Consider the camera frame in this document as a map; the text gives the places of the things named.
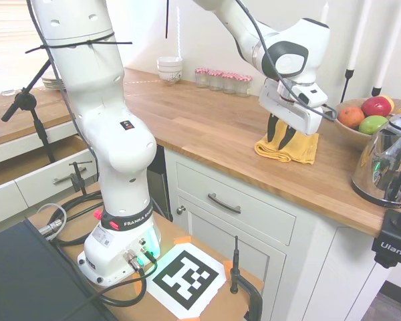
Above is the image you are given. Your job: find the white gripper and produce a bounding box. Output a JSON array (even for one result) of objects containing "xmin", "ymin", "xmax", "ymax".
[{"xmin": 259, "ymin": 78, "xmax": 324, "ymax": 151}]

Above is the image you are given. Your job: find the yellow cloth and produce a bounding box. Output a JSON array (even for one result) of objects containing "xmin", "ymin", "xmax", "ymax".
[{"xmin": 254, "ymin": 120, "xmax": 320, "ymax": 165}]

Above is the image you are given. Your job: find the brown robot base table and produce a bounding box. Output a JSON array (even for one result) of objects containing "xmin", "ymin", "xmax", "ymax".
[{"xmin": 26, "ymin": 190, "xmax": 265, "ymax": 321}]

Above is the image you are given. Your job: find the glass jar red checked lid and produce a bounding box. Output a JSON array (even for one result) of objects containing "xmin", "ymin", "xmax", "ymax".
[
  {"xmin": 207, "ymin": 70, "xmax": 224, "ymax": 92},
  {"xmin": 235, "ymin": 74, "xmax": 253, "ymax": 98},
  {"xmin": 194, "ymin": 68, "xmax": 210, "ymax": 89},
  {"xmin": 221, "ymin": 72, "xmax": 238, "ymax": 95}
]

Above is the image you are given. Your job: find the wooden fruit bowl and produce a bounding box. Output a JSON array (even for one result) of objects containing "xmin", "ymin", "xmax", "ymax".
[{"xmin": 333, "ymin": 98, "xmax": 401, "ymax": 144}]

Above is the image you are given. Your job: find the orange red fruit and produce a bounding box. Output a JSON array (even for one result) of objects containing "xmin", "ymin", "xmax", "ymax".
[{"xmin": 337, "ymin": 106, "xmax": 366, "ymax": 130}]

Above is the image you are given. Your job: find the tall black candle holder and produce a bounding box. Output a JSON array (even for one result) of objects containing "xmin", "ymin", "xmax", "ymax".
[{"xmin": 340, "ymin": 68, "xmax": 355, "ymax": 104}]

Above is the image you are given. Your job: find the green apple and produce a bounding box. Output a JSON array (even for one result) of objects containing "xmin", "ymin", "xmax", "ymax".
[{"xmin": 358, "ymin": 115, "xmax": 390, "ymax": 135}]

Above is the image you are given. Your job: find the red apple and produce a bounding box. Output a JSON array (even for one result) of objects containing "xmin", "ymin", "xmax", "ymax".
[{"xmin": 360, "ymin": 96, "xmax": 392, "ymax": 118}]

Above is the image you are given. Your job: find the white kitchen cabinet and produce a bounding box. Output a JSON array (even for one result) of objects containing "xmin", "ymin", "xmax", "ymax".
[{"xmin": 163, "ymin": 146, "xmax": 388, "ymax": 321}]

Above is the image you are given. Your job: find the stainless steel kettle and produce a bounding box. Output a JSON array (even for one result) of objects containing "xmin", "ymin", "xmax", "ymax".
[{"xmin": 350, "ymin": 108, "xmax": 401, "ymax": 209}]

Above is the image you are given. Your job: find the tall white candle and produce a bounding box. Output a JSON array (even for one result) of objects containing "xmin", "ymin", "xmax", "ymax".
[
  {"xmin": 349, "ymin": 0, "xmax": 374, "ymax": 71},
  {"xmin": 374, "ymin": 0, "xmax": 401, "ymax": 88}
]

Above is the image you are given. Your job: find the patterned white bowl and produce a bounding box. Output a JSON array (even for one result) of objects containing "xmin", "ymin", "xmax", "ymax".
[{"xmin": 157, "ymin": 66, "xmax": 182, "ymax": 86}]

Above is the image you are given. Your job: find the black appliance panel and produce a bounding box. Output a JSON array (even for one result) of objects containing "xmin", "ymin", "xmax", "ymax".
[{"xmin": 146, "ymin": 144, "xmax": 173, "ymax": 222}]

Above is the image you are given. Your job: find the plain white bowl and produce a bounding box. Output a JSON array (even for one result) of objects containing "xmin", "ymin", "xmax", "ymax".
[{"xmin": 156, "ymin": 56, "xmax": 183, "ymax": 72}]

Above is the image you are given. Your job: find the large black screw clamp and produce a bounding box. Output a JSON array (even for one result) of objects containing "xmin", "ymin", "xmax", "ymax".
[{"xmin": 229, "ymin": 235, "xmax": 263, "ymax": 321}]

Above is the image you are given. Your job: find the black white marker sheet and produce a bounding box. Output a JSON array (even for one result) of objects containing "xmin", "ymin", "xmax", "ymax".
[{"xmin": 146, "ymin": 242, "xmax": 228, "ymax": 318}]

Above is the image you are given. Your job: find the small black screw clamp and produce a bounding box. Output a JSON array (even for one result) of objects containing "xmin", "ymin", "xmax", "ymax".
[{"xmin": 69, "ymin": 161, "xmax": 88, "ymax": 197}]

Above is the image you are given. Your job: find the white plate stack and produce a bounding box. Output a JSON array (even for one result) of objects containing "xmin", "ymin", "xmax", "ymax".
[{"xmin": 41, "ymin": 69, "xmax": 68, "ymax": 90}]

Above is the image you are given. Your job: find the white drawer unit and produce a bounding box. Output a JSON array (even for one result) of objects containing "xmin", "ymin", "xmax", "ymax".
[{"xmin": 0, "ymin": 120, "xmax": 101, "ymax": 231}]

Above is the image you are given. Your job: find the black boom stand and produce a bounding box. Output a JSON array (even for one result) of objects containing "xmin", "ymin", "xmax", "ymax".
[{"xmin": 1, "ymin": 58, "xmax": 56, "ymax": 165}]

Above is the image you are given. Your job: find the black flat box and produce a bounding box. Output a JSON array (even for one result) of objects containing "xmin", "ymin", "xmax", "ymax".
[{"xmin": 0, "ymin": 219, "xmax": 118, "ymax": 321}]

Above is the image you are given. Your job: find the window blind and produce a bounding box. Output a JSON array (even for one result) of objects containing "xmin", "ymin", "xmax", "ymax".
[{"xmin": 0, "ymin": 0, "xmax": 51, "ymax": 88}]

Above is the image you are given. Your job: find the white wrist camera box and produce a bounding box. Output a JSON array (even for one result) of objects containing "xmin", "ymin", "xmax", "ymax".
[{"xmin": 292, "ymin": 83, "xmax": 329, "ymax": 110}]

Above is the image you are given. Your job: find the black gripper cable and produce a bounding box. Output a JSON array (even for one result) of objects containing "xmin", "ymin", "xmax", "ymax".
[{"xmin": 235, "ymin": 0, "xmax": 338, "ymax": 121}]

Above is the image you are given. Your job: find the white beaded cord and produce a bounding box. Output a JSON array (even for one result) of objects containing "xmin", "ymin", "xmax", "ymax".
[{"xmin": 175, "ymin": 6, "xmax": 182, "ymax": 58}]

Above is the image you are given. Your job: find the black clamp camera stand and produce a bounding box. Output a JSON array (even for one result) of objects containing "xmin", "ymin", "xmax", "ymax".
[{"xmin": 370, "ymin": 193, "xmax": 401, "ymax": 268}]

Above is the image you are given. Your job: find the thin black base cable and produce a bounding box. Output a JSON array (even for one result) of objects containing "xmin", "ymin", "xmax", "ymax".
[{"xmin": 53, "ymin": 249, "xmax": 158, "ymax": 321}]

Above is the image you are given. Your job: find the black cable tie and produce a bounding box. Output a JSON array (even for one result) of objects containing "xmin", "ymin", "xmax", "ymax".
[{"xmin": 25, "ymin": 31, "xmax": 133, "ymax": 54}]

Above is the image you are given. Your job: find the silver drawer unit handle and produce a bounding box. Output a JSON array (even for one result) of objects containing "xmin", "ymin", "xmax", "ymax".
[{"xmin": 52, "ymin": 166, "xmax": 88, "ymax": 185}]

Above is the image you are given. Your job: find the grey cable along arm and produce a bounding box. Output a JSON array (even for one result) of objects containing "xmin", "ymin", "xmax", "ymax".
[{"xmin": 25, "ymin": 0, "xmax": 101, "ymax": 168}]

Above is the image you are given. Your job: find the thick black base cable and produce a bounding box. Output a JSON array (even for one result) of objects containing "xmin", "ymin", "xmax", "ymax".
[{"xmin": 49, "ymin": 192, "xmax": 104, "ymax": 248}]

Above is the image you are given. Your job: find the silver plug grey cable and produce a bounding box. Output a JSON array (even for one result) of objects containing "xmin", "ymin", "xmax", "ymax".
[{"xmin": 36, "ymin": 203, "xmax": 68, "ymax": 239}]

